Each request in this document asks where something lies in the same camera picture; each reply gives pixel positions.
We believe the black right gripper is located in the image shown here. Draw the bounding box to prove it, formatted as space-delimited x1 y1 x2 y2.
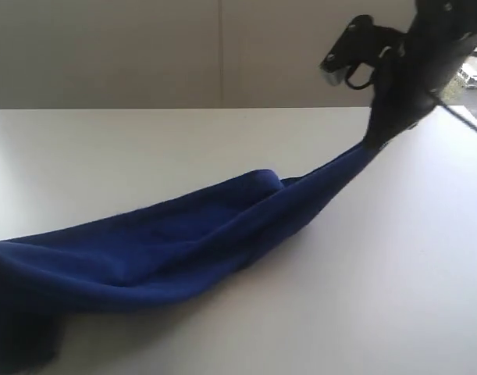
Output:
365 1 477 149

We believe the blue microfiber towel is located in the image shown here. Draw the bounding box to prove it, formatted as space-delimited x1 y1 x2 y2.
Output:
0 141 383 352

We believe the white vehicle outside window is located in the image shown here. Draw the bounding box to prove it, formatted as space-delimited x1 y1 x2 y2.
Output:
457 63 477 89

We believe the white partition panel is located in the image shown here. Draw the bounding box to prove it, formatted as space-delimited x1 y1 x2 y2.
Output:
0 1 415 109

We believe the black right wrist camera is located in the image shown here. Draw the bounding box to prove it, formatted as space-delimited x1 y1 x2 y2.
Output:
319 15 404 91

